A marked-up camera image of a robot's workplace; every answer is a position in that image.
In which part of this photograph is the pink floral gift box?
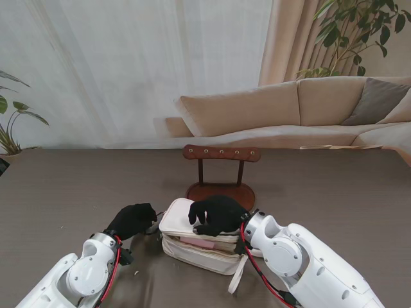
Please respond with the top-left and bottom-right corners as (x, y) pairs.
(179, 236), (216, 250)

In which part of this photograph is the broad-leaf green potted plant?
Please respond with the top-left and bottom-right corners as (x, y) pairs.
(0, 69), (51, 157)

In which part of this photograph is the tall green leafy plant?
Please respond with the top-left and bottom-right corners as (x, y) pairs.
(297, 0), (407, 80)

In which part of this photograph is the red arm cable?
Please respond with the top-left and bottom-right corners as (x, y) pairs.
(240, 221), (296, 308)
(96, 235), (125, 308)

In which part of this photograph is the beige sofa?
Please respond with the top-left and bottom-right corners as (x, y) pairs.
(165, 76), (411, 151)

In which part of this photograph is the white sheer curtain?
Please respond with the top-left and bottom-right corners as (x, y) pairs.
(0, 0), (274, 150)

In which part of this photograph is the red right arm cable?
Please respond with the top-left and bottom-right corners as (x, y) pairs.
(240, 221), (296, 308)

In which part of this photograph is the white zippered pouch bag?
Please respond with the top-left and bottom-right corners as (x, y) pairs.
(153, 198), (266, 295)

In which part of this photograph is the beige sofa cushion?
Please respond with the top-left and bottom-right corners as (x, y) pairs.
(377, 91), (411, 125)

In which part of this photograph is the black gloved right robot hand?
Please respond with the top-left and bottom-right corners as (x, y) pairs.
(188, 194), (250, 237)

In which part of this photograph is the grey sofa cushion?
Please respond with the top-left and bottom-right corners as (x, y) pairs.
(342, 77), (411, 126)

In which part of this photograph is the beige curtain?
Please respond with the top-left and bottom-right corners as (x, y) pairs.
(258, 0), (411, 87)

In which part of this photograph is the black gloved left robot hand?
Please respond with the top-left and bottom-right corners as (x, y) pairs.
(104, 202), (159, 241)

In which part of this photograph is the brown wooden jewelry stand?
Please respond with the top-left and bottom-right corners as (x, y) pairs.
(182, 144), (261, 211)

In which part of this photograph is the red left arm cable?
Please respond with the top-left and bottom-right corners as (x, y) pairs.
(96, 235), (125, 308)

